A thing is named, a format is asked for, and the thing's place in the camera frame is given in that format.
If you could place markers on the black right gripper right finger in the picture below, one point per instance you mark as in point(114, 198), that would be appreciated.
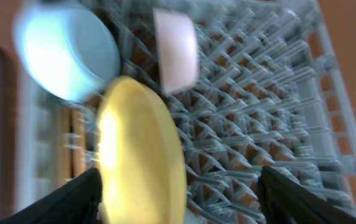
point(284, 201)

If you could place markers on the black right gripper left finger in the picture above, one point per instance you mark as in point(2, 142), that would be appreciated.
point(75, 202)

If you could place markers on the yellow plate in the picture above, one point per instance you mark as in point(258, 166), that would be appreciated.
point(140, 157)

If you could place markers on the light blue bowl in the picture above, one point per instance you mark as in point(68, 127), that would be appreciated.
point(65, 48)

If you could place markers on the grey plastic dishwasher rack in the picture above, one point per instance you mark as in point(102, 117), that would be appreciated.
point(269, 93)

